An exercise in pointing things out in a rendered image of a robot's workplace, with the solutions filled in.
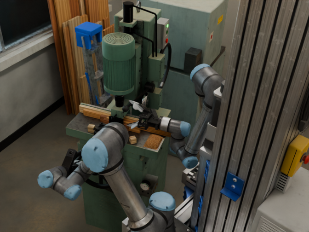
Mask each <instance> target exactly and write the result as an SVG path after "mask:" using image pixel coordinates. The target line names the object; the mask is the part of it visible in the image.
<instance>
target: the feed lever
mask: <svg viewBox="0 0 309 232"><path fill-rule="evenodd" d="M154 89H155V84H154V81H152V82H146V84H145V86H144V91H143V92H142V93H141V94H140V95H139V96H137V97H136V98H135V99H134V100H133V101H137V100H138V99H139V98H140V97H141V96H143V95H144V94H145V93H146V92H149V93H153V92H154ZM131 105H132V104H131V103H130V104H129V105H128V106H126V105H125V106H123V107H122V110H123V111H124V112H128V110H129V107H130V106H131Z"/></svg>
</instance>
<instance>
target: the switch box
mask: <svg viewBox="0 0 309 232"><path fill-rule="evenodd" d="M167 24H168V29H167V30H168V33H167V36H166V31H167V30H166V28H167V27H166V26H167ZM168 34H169V19H167V18H159V19H158V20H157V49H162V50H163V49H164V47H165V46H166V45H167V44H166V39H167V38H168ZM165 44H166V45H165ZM154 48H155V27H154Z"/></svg>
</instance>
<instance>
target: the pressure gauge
mask: <svg viewBox="0 0 309 232"><path fill-rule="evenodd" d="M150 186H151V183H150V182H149V181H147V180H142V182H141V184H140V187H141V189H143V190H145V191H147V190H149V188H150Z"/></svg>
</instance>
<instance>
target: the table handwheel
mask: <svg viewBox="0 0 309 232"><path fill-rule="evenodd" d="M81 152H82V150H80V151H78V152H77V155H76V158H77V157H79V156H80V155H81ZM76 158H75V160H76ZM92 175H95V176H97V175H100V174H98V173H96V172H94V173H93V174H92ZM100 176H101V177H102V178H103V179H104V180H105V181H106V182H107V180H106V179H105V177H104V175H100ZM85 182H86V183H87V184H89V185H91V186H93V187H95V188H99V189H109V188H111V187H110V186H109V184H108V182H107V184H99V183H96V182H94V181H92V180H90V179H87V180H86V181H85Z"/></svg>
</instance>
